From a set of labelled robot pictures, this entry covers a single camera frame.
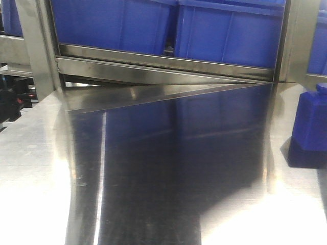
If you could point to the blue bin behind left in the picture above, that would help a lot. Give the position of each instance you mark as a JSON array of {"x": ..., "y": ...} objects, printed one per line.
[{"x": 134, "y": 26}]

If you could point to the blue bin far left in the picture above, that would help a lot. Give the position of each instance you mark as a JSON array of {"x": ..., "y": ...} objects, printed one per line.
[{"x": 10, "y": 18}]

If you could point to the black equipment with red light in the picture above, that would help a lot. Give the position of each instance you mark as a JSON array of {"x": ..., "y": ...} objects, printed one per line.
[{"x": 17, "y": 93}]

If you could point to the blue plastic block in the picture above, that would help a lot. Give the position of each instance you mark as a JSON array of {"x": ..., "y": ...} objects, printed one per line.
[{"x": 309, "y": 129}]

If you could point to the stainless steel shelf frame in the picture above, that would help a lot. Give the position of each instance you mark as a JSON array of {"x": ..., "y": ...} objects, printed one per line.
[{"x": 51, "y": 63}]

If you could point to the blue bin behind right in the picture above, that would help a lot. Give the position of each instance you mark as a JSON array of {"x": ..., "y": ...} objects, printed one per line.
[{"x": 231, "y": 32}]

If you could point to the blue bin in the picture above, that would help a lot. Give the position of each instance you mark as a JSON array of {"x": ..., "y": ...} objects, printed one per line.
[
  {"x": 134, "y": 26},
  {"x": 317, "y": 62},
  {"x": 231, "y": 32},
  {"x": 10, "y": 18}
]

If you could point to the blue bin far right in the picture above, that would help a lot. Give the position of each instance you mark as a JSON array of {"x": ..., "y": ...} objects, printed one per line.
[{"x": 317, "y": 62}]

